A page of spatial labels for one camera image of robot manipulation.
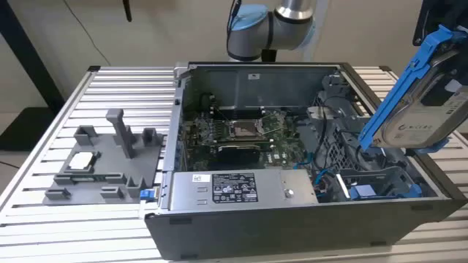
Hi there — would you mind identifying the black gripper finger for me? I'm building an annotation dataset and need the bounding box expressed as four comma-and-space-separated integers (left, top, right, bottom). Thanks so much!
422, 79, 463, 106

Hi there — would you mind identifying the hard disk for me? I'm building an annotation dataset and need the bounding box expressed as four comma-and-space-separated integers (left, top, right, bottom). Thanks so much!
358, 24, 468, 156

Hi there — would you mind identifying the metal disk bay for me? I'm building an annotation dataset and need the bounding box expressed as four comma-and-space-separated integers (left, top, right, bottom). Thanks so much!
337, 165, 422, 202

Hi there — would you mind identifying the empty blue disk carrier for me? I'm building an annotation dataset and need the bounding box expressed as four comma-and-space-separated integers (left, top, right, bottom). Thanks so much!
350, 184, 422, 198

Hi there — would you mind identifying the perforated metal drive cage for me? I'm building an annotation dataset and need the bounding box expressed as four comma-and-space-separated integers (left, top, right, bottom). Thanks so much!
307, 90, 413, 176

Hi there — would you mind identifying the green motherboard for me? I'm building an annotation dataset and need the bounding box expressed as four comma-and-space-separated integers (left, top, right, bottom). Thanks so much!
181, 108, 313, 172

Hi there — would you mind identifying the CPU socket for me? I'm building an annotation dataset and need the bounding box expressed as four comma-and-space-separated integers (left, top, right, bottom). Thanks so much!
229, 119, 263, 138

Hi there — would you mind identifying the locking lever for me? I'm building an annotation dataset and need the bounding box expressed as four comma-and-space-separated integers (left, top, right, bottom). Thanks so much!
214, 107, 235, 123

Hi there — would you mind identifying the black PC case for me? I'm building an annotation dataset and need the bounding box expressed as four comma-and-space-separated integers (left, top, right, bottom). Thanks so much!
145, 61, 468, 261

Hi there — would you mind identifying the silver power supply unit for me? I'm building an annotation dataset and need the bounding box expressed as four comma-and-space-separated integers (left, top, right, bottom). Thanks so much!
169, 168, 321, 211

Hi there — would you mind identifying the grey part rack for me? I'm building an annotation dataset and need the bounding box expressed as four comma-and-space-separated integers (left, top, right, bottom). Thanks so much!
43, 108, 165, 205

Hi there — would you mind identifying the silver CPU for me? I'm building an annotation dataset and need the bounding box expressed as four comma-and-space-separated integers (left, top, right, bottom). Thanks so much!
70, 152, 98, 169

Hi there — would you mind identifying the black monitor stand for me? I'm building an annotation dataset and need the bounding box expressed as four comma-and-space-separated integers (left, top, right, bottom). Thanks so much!
0, 0, 67, 152

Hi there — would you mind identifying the black round cable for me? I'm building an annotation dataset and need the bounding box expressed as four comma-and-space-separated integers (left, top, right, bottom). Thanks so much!
314, 95, 343, 168

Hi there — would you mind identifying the blue flat wire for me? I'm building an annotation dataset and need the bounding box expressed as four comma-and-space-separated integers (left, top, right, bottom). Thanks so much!
295, 161, 338, 190

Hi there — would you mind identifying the black hanging strap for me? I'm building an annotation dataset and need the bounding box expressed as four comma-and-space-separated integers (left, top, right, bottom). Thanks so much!
122, 0, 134, 22

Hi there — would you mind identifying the thin black wall cable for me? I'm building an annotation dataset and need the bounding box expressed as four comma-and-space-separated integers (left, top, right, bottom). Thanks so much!
62, 0, 111, 67

